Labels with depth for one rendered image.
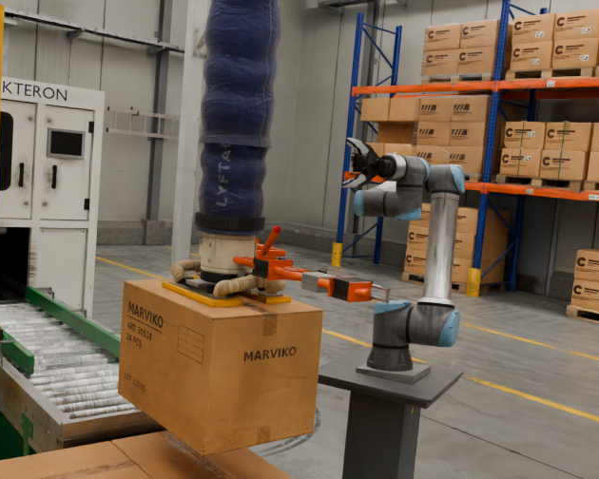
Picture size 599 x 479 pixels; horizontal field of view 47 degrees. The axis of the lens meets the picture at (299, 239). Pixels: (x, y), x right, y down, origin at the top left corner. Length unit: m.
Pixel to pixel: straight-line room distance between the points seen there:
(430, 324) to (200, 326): 1.09
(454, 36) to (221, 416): 9.08
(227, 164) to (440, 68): 8.68
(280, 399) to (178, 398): 0.31
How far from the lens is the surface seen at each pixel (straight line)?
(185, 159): 5.79
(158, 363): 2.24
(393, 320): 2.81
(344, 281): 1.75
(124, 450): 2.53
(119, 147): 12.40
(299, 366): 2.15
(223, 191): 2.15
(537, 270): 11.06
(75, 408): 2.92
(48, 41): 11.96
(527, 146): 9.82
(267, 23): 2.20
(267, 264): 2.00
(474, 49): 10.40
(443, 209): 2.84
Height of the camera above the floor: 1.53
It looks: 6 degrees down
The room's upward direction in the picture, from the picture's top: 5 degrees clockwise
